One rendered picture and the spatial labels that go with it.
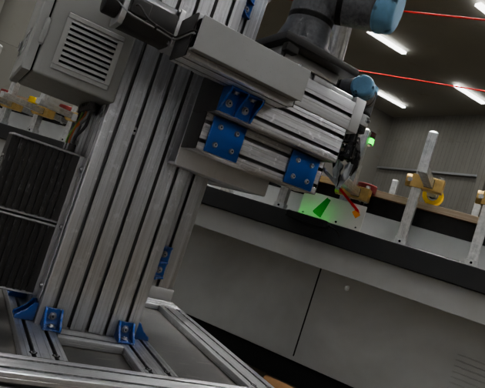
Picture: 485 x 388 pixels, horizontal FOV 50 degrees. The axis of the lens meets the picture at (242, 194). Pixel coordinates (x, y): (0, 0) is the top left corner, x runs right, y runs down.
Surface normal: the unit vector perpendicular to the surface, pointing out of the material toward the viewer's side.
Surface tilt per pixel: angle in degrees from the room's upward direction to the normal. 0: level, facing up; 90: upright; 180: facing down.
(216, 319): 90
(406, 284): 90
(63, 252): 90
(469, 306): 90
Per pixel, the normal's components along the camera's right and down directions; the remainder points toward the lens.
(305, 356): -0.40, -0.18
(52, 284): 0.47, 0.11
